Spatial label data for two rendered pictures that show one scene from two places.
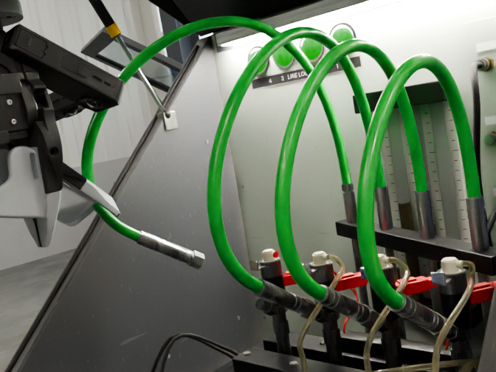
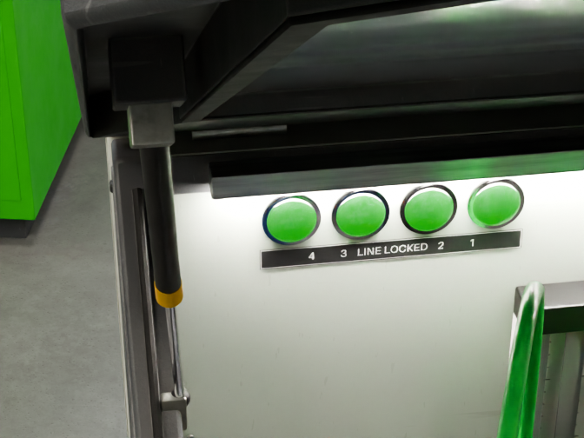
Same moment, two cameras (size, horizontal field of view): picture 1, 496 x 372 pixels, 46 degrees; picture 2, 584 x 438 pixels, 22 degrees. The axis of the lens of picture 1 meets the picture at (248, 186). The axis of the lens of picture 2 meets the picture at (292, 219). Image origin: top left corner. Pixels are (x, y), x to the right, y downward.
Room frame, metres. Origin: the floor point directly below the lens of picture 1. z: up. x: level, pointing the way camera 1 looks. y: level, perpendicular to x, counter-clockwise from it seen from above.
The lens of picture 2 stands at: (0.40, 0.79, 2.03)
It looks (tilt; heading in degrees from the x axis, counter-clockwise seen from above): 31 degrees down; 308
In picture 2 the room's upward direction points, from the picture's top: straight up
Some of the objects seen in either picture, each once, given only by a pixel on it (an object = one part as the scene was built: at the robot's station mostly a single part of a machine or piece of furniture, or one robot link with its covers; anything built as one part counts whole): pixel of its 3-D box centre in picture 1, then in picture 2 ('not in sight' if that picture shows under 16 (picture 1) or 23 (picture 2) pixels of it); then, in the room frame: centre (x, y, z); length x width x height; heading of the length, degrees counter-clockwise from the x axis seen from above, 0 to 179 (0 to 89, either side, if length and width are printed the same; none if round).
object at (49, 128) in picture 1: (38, 143); not in sight; (0.50, 0.17, 1.29); 0.05 x 0.02 x 0.09; 47
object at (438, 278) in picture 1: (443, 274); not in sight; (0.55, -0.18, 1.10); 0.03 x 0.02 x 0.01; 137
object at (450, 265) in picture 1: (452, 272); not in sight; (0.56, -0.19, 1.10); 0.02 x 0.02 x 0.03
